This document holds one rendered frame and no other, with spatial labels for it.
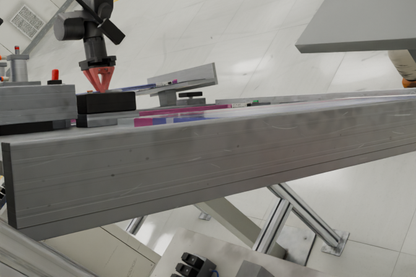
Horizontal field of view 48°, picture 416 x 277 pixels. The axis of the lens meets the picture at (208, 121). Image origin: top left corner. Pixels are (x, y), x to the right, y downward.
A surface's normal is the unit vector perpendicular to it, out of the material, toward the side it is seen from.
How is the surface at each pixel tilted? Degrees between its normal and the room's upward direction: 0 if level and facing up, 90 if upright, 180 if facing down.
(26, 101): 90
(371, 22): 0
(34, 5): 90
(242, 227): 90
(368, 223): 0
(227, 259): 0
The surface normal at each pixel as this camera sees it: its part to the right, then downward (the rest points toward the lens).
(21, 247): 0.62, 0.00
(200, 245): -0.63, -0.61
